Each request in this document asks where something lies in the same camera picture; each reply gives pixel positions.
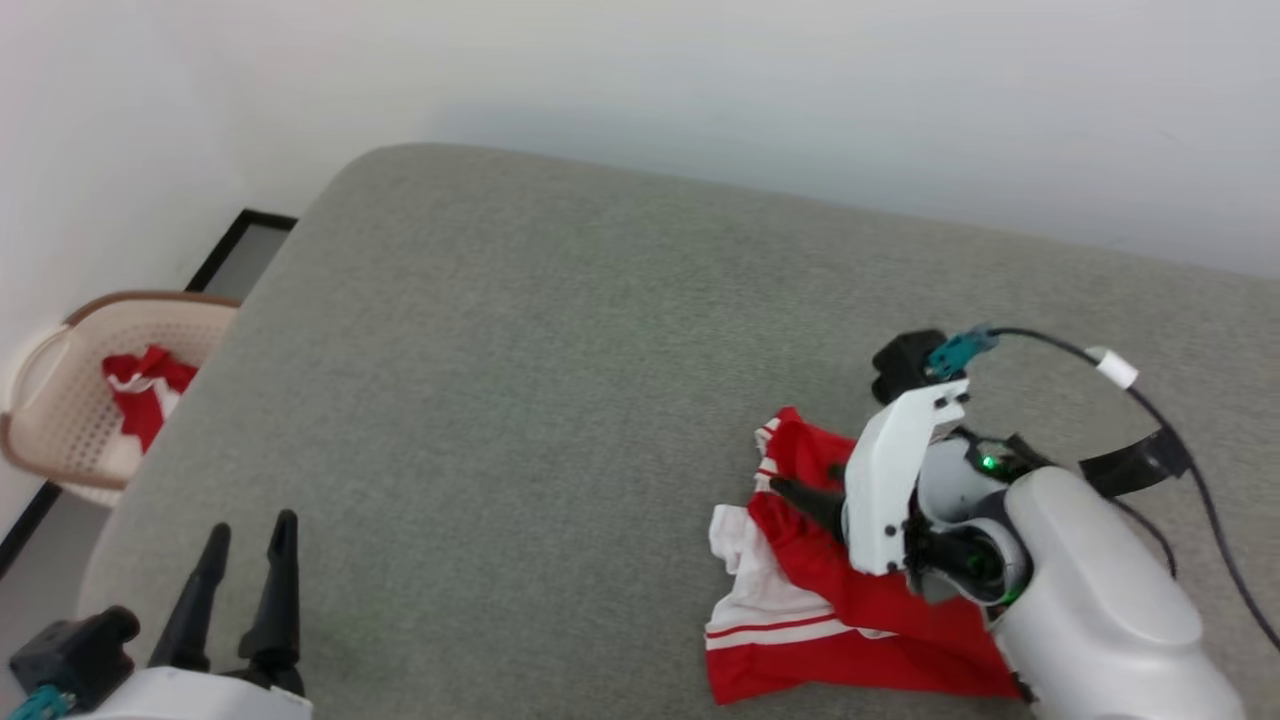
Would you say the teal left camera connector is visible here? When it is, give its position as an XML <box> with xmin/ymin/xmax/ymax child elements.
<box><xmin>8</xmin><ymin>683</ymin><xmax>63</xmax><ymax>720</ymax></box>

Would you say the teal right camera connector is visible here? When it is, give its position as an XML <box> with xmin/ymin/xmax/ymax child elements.
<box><xmin>926</xmin><ymin>324</ymin><xmax>1001</xmax><ymax>382</ymax></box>

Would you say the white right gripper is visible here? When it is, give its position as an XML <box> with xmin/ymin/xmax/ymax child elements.
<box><xmin>768</xmin><ymin>378</ymin><xmax>971</xmax><ymax>578</ymax></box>

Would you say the white cable tag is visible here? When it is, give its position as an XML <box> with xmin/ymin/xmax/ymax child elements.
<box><xmin>1085</xmin><ymin>346</ymin><xmax>1140</xmax><ymax>390</ymax></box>

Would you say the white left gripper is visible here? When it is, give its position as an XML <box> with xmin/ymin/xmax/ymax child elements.
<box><xmin>68</xmin><ymin>509</ymin><xmax>313</xmax><ymax>720</ymax></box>

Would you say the teal camera connector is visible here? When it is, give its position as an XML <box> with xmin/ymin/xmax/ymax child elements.
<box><xmin>8</xmin><ymin>683</ymin><xmax>63</xmax><ymax>720</ymax></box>
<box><xmin>926</xmin><ymin>324</ymin><xmax>1001</xmax><ymax>382</ymax></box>

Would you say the black cable strap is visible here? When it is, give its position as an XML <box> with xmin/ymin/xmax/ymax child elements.
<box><xmin>1078</xmin><ymin>428</ymin><xmax>1194</xmax><ymax>499</ymax></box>

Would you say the beige perforated laundry basket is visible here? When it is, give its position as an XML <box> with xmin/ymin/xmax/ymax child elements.
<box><xmin>0</xmin><ymin>290</ymin><xmax>243</xmax><ymax>507</ymax></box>

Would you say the black framed floor panel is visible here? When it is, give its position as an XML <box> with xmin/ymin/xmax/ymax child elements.
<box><xmin>185</xmin><ymin>208</ymin><xmax>299</xmax><ymax>301</ymax></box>

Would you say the red and white garment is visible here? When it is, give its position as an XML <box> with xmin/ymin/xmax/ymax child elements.
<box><xmin>704</xmin><ymin>405</ymin><xmax>1023</xmax><ymax>707</ymax></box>

